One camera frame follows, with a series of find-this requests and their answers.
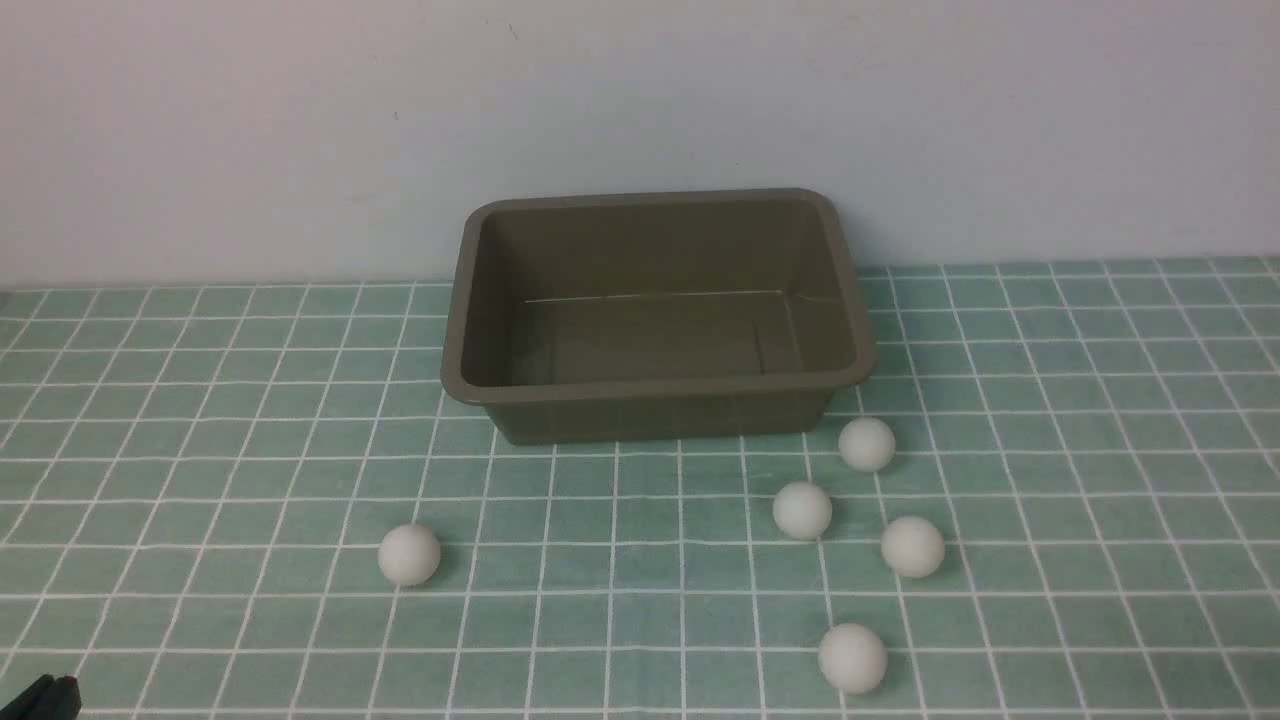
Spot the white ball with logo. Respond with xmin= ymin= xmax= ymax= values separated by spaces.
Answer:
xmin=818 ymin=623 xmax=888 ymax=694

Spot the olive plastic bin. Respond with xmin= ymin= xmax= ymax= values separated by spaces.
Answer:
xmin=440 ymin=188 xmax=877 ymax=445

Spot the green checked tablecloth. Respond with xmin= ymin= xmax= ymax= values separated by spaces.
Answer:
xmin=1 ymin=258 xmax=1279 ymax=719

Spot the black object bottom left corner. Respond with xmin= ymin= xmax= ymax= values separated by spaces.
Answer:
xmin=1 ymin=674 xmax=82 ymax=720

